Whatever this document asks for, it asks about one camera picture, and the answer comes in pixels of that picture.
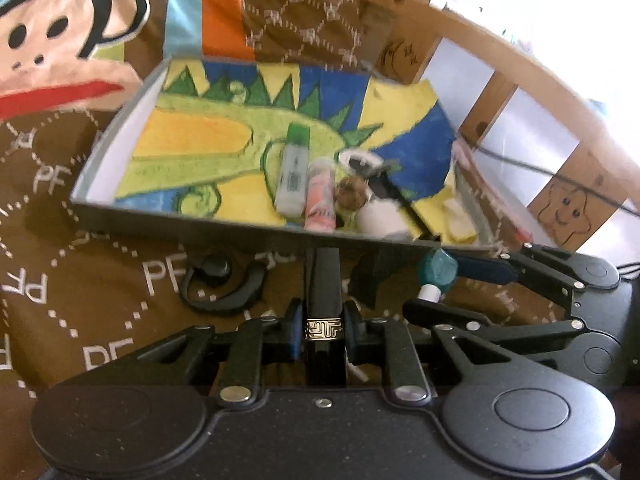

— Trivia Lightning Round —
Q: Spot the black ear hook earphone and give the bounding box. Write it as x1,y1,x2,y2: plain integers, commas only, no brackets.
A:
179,254,271,317

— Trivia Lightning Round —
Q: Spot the wooden bed rail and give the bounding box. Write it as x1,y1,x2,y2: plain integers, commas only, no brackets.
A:
345,0,640,262

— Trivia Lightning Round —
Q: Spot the black lipstick with gold band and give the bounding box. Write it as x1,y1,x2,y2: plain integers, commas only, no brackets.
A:
302,247,349,389

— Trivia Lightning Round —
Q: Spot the black razor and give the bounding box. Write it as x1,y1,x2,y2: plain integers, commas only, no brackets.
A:
349,156,432,239

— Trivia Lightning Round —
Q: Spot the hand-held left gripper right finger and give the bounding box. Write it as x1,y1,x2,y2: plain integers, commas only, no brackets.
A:
344,301,528,406

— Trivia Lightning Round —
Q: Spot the green capped white tube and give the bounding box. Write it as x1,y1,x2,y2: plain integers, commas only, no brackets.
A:
273,122,311,216

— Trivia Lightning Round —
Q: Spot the small teal bottle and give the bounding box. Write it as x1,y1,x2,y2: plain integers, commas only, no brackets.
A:
417,249,459,304

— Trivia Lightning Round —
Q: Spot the black cable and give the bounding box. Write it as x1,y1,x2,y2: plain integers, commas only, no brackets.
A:
454,129,640,212

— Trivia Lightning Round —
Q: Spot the grey shallow box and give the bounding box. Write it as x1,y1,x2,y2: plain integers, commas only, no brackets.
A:
70,57,502,257

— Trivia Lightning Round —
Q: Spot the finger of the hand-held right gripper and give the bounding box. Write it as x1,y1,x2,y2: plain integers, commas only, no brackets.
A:
403,299,587,347
451,243,622,312

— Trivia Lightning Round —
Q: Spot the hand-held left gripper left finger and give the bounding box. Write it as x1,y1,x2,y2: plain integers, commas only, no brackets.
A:
116,299,305,407

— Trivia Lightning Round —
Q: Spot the walnut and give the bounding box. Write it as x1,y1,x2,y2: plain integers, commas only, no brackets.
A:
333,174,369,211

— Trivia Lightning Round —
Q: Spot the pink tube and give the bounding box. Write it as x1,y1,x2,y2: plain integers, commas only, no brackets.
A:
303,158,337,234

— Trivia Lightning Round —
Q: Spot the brown printed monkey blanket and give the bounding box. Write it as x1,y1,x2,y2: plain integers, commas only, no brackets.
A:
0,0,640,411

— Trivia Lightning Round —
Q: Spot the crayon dinosaur drawing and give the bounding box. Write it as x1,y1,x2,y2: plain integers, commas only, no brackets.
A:
114,59,462,242

